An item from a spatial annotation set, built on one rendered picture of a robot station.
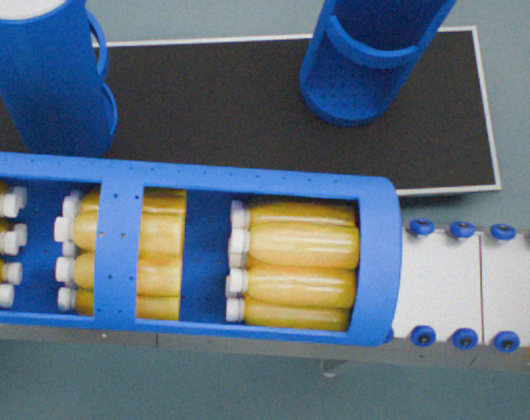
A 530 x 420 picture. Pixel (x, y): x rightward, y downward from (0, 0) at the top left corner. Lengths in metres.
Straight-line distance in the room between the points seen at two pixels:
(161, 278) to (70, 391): 1.18
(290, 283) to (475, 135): 1.37
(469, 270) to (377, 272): 0.39
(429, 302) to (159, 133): 1.12
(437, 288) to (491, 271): 0.11
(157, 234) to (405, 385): 1.39
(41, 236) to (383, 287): 0.63
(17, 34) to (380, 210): 0.79
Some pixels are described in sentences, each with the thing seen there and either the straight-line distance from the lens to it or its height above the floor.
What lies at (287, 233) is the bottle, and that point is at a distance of 1.37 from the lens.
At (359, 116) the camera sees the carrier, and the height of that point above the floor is 0.21.
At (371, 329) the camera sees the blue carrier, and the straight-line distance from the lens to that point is 1.40.
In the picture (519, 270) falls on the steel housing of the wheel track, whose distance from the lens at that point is 1.74.
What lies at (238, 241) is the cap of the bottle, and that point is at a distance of 1.38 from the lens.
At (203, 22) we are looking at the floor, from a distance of 2.83.
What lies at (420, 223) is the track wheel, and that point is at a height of 0.97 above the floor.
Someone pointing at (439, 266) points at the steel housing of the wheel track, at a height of 0.93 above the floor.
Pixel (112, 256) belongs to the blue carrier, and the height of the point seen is 1.22.
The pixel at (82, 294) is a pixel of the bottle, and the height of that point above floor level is 1.08.
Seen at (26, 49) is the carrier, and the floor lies 0.91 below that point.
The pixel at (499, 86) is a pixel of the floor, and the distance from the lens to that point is 2.93.
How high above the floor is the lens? 2.51
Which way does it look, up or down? 75 degrees down
